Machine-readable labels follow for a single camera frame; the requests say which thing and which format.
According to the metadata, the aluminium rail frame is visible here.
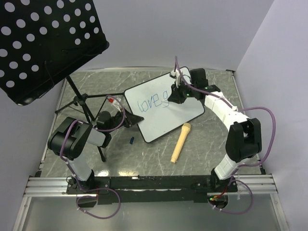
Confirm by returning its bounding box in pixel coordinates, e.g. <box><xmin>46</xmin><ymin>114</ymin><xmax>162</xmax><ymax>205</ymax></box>
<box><xmin>18</xmin><ymin>73</ymin><xmax>283</xmax><ymax>231</ymax></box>

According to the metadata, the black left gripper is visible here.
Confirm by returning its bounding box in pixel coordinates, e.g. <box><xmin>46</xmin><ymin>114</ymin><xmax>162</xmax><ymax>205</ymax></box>
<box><xmin>107</xmin><ymin>107</ymin><xmax>144</xmax><ymax>133</ymax></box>

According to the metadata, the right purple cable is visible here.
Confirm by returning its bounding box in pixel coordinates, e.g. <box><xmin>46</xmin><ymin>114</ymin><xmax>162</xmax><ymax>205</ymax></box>
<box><xmin>174</xmin><ymin>56</ymin><xmax>277</xmax><ymax>214</ymax></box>

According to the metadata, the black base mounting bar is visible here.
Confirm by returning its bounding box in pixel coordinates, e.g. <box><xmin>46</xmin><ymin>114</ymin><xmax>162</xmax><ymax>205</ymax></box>
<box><xmin>66</xmin><ymin>174</ymin><xmax>238</xmax><ymax>205</ymax></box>

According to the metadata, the beige toy microphone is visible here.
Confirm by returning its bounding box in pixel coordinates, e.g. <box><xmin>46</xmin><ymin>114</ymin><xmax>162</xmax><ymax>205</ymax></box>
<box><xmin>170</xmin><ymin>123</ymin><xmax>191</xmax><ymax>164</ymax></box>

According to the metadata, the black perforated music stand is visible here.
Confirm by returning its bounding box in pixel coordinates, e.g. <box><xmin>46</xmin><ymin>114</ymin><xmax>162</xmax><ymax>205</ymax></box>
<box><xmin>0</xmin><ymin>0</ymin><xmax>110</xmax><ymax>163</ymax></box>

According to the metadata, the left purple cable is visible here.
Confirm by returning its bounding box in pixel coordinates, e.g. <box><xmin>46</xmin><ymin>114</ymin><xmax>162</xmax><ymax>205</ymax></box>
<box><xmin>59</xmin><ymin>95</ymin><xmax>128</xmax><ymax>219</ymax></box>

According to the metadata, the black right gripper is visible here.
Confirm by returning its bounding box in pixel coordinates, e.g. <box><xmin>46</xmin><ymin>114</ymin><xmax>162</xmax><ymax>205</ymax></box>
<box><xmin>168</xmin><ymin>79</ymin><xmax>197</xmax><ymax>104</ymax></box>

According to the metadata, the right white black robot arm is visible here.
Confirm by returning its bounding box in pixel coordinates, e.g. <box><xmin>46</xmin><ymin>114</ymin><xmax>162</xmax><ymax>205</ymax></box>
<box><xmin>167</xmin><ymin>68</ymin><xmax>262</xmax><ymax>192</ymax></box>

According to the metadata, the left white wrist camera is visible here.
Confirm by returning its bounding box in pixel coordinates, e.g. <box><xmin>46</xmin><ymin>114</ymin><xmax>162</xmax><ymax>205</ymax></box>
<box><xmin>106</xmin><ymin>96</ymin><xmax>123</xmax><ymax>112</ymax></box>

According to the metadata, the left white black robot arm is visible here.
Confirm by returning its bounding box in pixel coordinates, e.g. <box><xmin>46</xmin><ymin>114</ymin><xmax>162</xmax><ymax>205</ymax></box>
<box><xmin>48</xmin><ymin>110</ymin><xmax>144</xmax><ymax>193</ymax></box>

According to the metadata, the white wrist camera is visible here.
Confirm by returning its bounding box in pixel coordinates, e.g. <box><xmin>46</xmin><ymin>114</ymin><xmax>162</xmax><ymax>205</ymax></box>
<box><xmin>106</xmin><ymin>96</ymin><xmax>123</xmax><ymax>112</ymax></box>
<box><xmin>169</xmin><ymin>69</ymin><xmax>182</xmax><ymax>88</ymax></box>

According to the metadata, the purple cable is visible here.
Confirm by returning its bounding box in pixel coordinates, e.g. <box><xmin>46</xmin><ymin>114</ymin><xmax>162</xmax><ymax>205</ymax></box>
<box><xmin>174</xmin><ymin>56</ymin><xmax>277</xmax><ymax>214</ymax></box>
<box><xmin>59</xmin><ymin>95</ymin><xmax>128</xmax><ymax>219</ymax></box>

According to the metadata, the white whiteboard black frame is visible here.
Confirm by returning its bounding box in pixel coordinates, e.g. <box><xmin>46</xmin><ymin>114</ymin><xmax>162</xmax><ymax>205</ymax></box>
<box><xmin>124</xmin><ymin>73</ymin><xmax>205</xmax><ymax>143</ymax></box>

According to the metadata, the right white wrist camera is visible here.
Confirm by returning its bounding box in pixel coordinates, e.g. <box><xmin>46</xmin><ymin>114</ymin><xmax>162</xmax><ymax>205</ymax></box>
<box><xmin>169</xmin><ymin>69</ymin><xmax>182</xmax><ymax>88</ymax></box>

